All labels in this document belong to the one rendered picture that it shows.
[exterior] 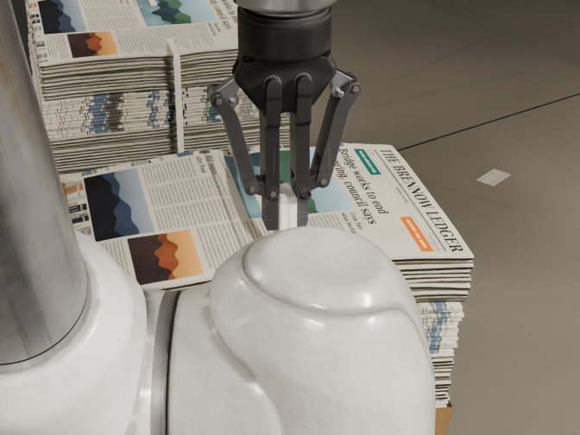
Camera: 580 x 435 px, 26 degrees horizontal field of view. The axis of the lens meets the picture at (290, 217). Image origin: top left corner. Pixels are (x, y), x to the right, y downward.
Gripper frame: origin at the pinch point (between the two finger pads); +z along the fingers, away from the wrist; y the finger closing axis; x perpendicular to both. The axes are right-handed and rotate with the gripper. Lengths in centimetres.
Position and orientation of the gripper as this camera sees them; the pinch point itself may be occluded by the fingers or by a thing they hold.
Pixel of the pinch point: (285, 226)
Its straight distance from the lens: 109.3
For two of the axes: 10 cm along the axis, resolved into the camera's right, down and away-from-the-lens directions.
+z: 0.0, 8.8, 4.8
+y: -9.8, 1.0, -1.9
